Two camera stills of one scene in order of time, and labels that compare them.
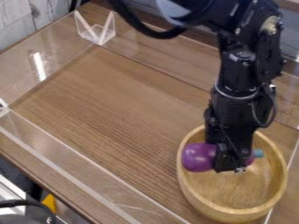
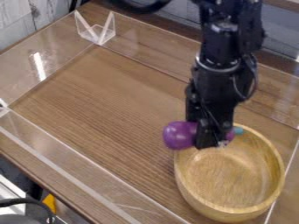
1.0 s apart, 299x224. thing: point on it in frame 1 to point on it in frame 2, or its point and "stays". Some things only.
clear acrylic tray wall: (98, 101) stays
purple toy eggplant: (200, 157) to (181, 135)
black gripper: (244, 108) to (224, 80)
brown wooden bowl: (241, 197) stays
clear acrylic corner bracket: (97, 33) stays
